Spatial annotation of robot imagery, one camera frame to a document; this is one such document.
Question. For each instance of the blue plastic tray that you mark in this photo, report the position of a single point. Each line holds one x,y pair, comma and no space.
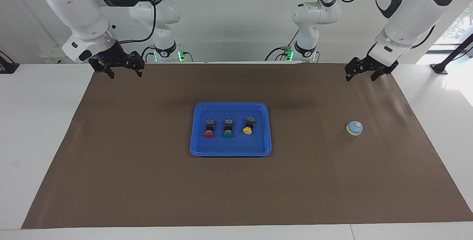
231,146

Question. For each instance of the yellow push button switch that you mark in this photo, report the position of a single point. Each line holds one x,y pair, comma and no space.
248,126

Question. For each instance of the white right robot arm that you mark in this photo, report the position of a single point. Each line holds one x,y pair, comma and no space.
74,7

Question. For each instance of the light blue desk bell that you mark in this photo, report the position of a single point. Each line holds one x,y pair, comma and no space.
354,128

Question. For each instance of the brown table mat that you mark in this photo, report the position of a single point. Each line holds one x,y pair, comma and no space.
236,188

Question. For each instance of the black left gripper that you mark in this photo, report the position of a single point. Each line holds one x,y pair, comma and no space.
369,65

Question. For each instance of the bright window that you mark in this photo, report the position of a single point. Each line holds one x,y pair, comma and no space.
460,26

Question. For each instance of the red push button switch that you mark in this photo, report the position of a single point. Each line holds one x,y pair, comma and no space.
209,129

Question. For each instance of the black camera stand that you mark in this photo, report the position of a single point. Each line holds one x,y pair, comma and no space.
439,68

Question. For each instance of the white power strip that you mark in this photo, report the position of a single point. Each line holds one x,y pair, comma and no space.
51,58

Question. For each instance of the green push button switch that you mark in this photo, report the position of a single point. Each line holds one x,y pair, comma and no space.
228,129

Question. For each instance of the black table clamp mount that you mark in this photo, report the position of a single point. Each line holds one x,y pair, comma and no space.
7,67

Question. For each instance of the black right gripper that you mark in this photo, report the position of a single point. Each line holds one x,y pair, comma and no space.
114,57

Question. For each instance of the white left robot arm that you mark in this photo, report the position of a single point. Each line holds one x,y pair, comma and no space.
406,14

